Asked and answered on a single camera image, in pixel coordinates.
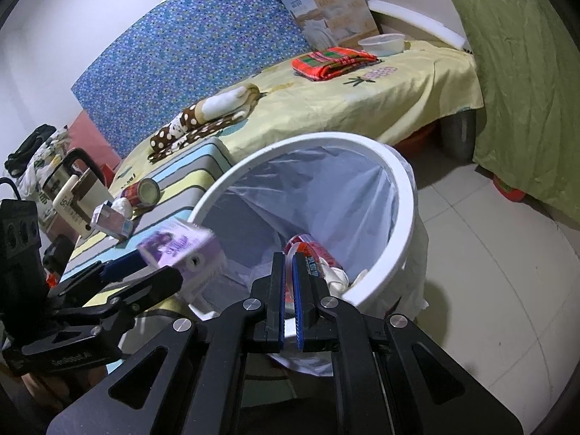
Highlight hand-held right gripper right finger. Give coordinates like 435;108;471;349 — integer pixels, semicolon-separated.
292;251;522;435

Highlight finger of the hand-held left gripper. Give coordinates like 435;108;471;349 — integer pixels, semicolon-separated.
63;266;184;340
47;249;150;302

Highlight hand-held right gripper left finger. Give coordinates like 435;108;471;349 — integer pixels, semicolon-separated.
45;251;291;435

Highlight pink white carton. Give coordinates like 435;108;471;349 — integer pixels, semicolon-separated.
92;204;135;239

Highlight purple white carton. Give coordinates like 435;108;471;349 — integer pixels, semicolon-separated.
136;217;227;304

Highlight black floor bag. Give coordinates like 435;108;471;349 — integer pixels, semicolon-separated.
43;236;73;277

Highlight cream steel soy milk maker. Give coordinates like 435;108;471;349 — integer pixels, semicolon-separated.
38;147;114;239

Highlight pineapple print quilt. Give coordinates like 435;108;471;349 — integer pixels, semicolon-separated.
18;129;69;227

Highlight cream cup with brown lid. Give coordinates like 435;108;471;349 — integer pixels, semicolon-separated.
75;167;112;209

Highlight grey striped mat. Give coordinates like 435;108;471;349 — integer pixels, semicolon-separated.
59;138;236;322

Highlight brown polka-dot blanket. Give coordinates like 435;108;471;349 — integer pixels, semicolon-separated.
147;82;264;161

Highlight yellow bed sheet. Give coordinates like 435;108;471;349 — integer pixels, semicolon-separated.
109;38;485;191

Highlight orange basin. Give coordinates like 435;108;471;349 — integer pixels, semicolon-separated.
399;122;438;152

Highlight blue floral headboard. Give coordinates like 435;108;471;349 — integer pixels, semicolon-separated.
71;0;313;157

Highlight grey bed leg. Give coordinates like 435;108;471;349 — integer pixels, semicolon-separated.
442;111;476;161

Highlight red plaid cloth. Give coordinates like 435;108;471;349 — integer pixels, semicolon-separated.
291;46;380;82

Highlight red floor item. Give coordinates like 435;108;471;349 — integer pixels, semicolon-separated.
493;177;526;202

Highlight clear plastic bowl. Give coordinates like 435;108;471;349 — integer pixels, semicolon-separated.
358;34;406;57

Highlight cardboard bedding box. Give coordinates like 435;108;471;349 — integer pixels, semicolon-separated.
276;0;384;50

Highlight green curtain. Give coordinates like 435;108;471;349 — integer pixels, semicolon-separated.
432;0;580;223

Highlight white foam board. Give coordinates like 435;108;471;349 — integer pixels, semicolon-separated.
367;0;467;50

